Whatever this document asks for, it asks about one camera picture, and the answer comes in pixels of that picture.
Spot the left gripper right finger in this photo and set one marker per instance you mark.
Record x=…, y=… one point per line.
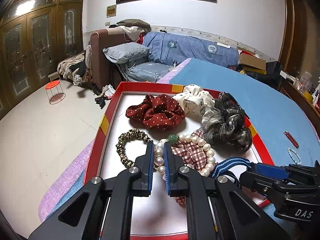
x=175, y=185

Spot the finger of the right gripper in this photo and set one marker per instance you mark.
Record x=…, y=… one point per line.
x=270, y=171

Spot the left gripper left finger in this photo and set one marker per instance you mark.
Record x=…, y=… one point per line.
x=142, y=172

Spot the red plaid scrunchie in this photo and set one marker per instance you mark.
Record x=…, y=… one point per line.
x=192, y=154

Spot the blue striped strap watch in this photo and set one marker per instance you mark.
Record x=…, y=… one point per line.
x=227, y=164

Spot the dark red dotted scrunchie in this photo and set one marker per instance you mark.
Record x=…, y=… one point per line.
x=160, y=113

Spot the grey sheer scrunchie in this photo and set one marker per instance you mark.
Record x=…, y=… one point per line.
x=224, y=123

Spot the white cherry print scrunchie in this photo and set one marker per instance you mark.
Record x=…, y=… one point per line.
x=193, y=99

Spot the blue bed cover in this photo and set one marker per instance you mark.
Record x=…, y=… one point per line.
x=271, y=114

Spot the wooden side cabinet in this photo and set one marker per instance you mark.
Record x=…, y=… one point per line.
x=291, y=92

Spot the grey sofa cushion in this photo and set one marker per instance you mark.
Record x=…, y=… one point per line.
x=144, y=72

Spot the brown sofa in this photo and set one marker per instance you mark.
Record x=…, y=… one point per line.
x=104, y=72

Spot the cardboard box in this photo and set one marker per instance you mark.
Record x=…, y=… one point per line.
x=252, y=61

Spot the orange round stool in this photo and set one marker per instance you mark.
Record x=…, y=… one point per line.
x=54, y=92

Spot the grey pillow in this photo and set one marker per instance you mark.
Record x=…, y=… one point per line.
x=126, y=52

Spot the patterned blanket on floor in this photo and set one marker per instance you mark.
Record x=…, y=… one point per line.
x=77, y=68

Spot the blue checked quilt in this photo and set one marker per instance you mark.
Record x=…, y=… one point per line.
x=167, y=48

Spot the clothes pile on sofa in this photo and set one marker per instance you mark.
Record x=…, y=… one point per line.
x=135, y=29

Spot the small gold wall plaque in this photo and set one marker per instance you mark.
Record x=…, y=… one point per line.
x=111, y=11

